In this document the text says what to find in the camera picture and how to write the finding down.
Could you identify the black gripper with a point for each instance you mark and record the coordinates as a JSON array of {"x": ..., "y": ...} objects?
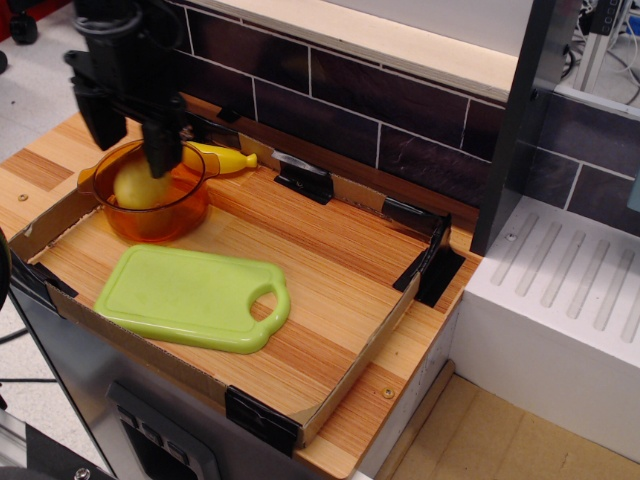
[{"x": 128, "y": 64}]

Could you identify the yellow toy potato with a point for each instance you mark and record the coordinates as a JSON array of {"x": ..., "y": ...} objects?
[{"x": 135, "y": 188}]

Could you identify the orange transparent plastic pot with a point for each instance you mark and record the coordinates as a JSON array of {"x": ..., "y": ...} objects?
[{"x": 186, "y": 204}]

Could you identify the cardboard fence with black tape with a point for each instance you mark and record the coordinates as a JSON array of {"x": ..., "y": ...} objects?
[{"x": 351, "y": 344}]

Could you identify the yellow toy banana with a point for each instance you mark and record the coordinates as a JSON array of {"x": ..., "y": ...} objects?
[{"x": 216, "y": 160}]

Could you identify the green plastic cutting board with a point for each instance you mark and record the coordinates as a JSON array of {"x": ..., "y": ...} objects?
[{"x": 195, "y": 298}]

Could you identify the light wooden shelf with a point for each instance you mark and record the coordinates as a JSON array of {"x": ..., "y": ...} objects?
[{"x": 471, "y": 46}]

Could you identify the white drainboard counter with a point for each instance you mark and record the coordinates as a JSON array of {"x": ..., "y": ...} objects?
[{"x": 550, "y": 323}]

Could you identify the dark shelf support post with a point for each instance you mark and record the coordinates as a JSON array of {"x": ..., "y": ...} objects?
[{"x": 540, "y": 65}]

